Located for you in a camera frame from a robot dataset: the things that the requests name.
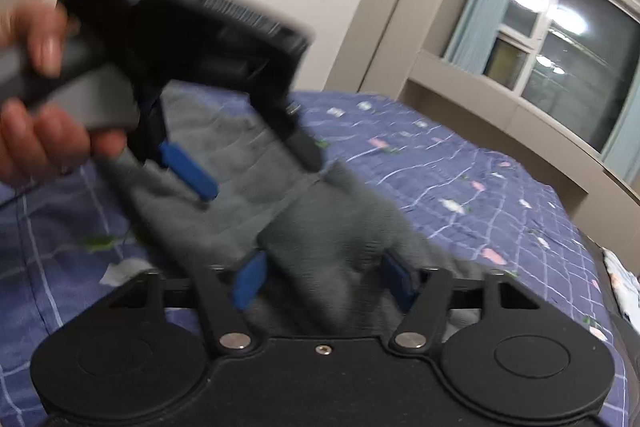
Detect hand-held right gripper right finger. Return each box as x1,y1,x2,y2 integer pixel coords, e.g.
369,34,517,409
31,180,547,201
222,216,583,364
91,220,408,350
382,252,556,354

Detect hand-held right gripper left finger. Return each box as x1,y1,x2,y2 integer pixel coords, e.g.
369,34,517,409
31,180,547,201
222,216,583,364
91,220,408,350
92,252,268,354

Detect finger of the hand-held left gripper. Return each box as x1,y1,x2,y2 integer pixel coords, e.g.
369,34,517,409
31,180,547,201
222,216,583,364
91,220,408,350
250,89,324,174
131,97,219,204

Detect grey fleece pants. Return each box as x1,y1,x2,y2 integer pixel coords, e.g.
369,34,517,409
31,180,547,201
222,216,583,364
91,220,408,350
97,84,483,338

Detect person's left hand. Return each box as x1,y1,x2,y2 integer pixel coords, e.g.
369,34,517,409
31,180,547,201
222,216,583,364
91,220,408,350
0,1,127,188

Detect blue floral checkered blanket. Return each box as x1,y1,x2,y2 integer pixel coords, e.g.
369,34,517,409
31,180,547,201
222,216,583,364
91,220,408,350
0,89,631,427

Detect beige window ledge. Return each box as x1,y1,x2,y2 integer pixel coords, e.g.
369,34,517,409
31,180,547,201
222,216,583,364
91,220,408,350
400,49,640,228

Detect white patterned pillow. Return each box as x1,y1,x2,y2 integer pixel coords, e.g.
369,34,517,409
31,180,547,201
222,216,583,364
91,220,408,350
602,247,640,320

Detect white framed window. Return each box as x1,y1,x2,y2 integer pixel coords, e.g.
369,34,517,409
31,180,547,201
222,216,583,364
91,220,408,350
482,0,640,152

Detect beige wall cabinet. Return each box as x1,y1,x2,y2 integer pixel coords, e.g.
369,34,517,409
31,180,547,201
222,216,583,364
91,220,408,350
322,0,501,102

